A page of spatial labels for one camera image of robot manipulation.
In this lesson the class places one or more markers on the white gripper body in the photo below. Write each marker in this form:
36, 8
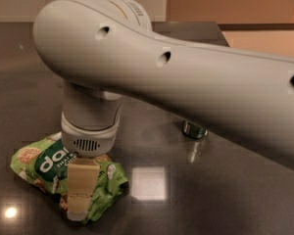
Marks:
88, 140

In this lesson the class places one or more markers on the green soda can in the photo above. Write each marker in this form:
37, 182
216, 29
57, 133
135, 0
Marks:
193, 130

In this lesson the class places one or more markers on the green rice chip bag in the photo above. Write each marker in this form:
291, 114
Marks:
44, 164

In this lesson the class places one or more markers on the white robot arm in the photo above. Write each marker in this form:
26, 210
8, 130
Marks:
104, 49

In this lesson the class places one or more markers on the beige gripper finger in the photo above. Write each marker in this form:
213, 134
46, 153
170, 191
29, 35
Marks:
82, 179

